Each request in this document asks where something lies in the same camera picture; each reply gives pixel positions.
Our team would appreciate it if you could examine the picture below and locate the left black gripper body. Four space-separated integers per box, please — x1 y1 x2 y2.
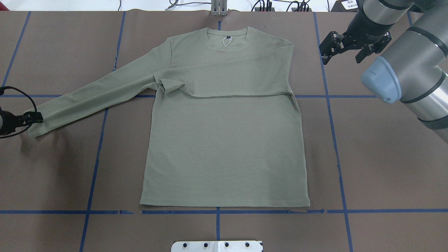
0 111 37 136

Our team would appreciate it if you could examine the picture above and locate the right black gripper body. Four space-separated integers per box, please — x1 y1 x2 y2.
319 31 392 56

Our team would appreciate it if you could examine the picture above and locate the olive green long-sleeve shirt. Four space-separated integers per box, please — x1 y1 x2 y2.
28 27 310 208

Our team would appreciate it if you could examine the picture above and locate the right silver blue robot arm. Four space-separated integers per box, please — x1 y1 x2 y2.
319 0 448 141

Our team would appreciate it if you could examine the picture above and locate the black labelled box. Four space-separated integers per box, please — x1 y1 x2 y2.
330 0 365 13

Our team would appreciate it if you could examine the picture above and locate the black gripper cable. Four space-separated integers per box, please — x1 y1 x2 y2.
0 86 38 139

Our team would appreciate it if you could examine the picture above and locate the aluminium frame post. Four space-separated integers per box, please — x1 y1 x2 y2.
211 0 228 16

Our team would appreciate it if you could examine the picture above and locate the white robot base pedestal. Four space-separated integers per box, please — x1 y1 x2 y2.
171 240 264 252

